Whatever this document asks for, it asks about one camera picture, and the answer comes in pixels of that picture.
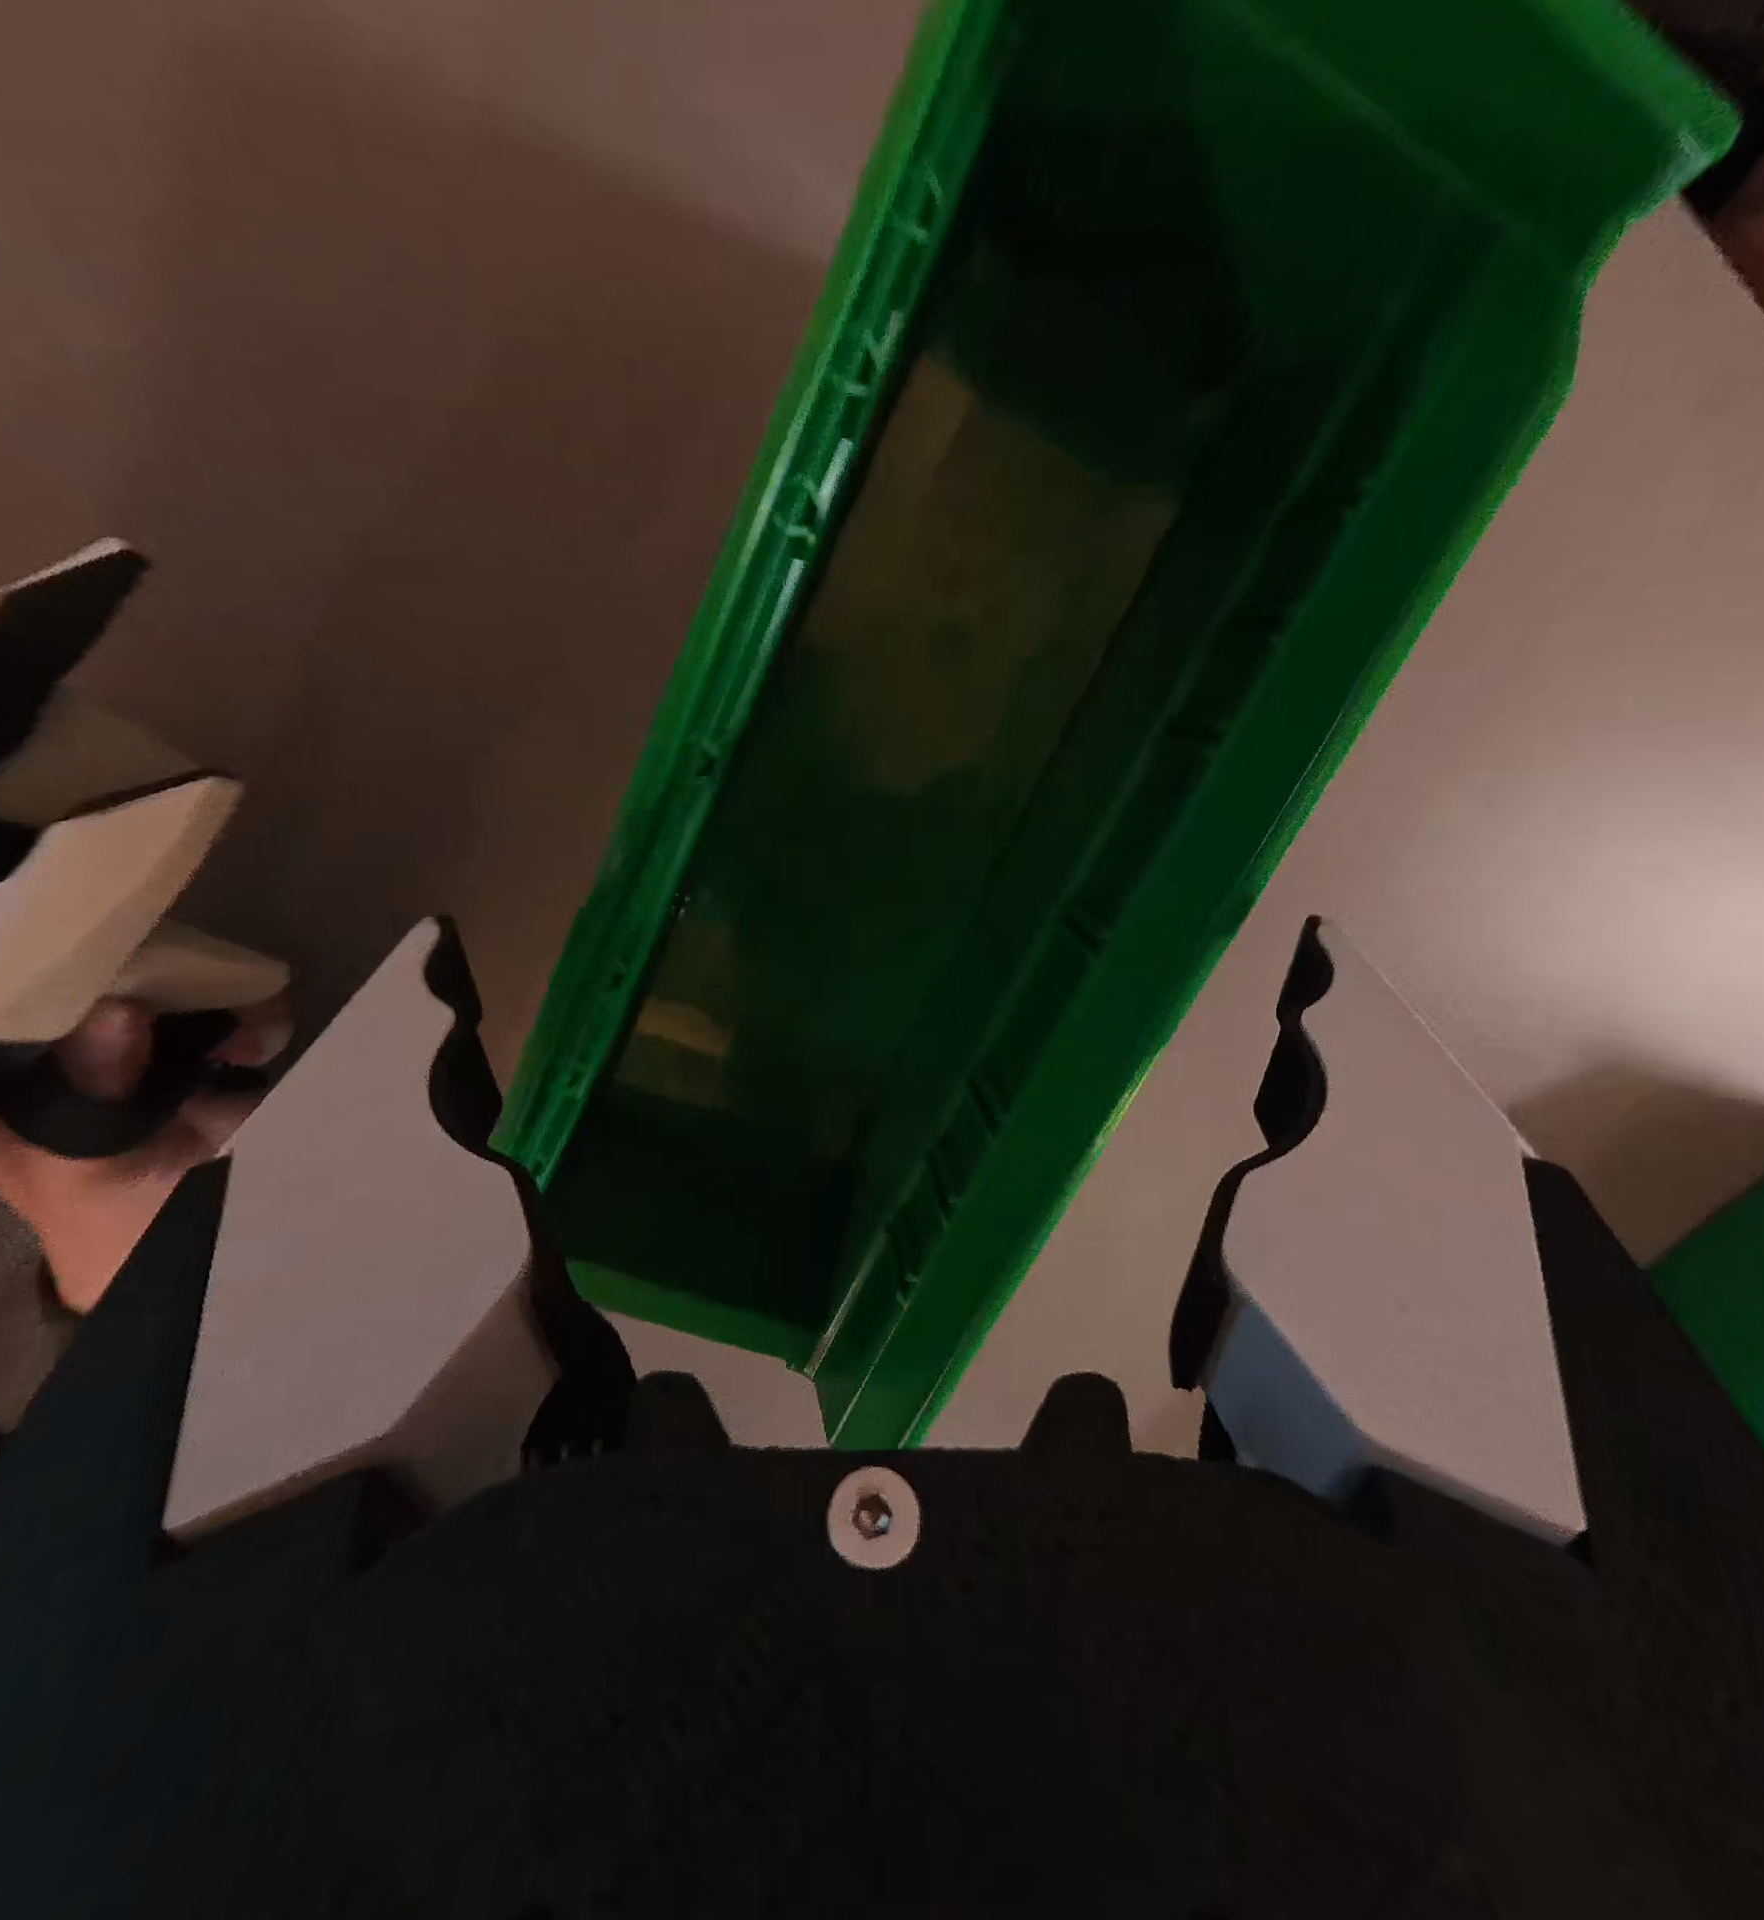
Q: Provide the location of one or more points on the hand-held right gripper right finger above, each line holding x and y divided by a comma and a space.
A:
1409, 1230

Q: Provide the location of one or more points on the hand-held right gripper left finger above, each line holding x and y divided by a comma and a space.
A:
357, 1230

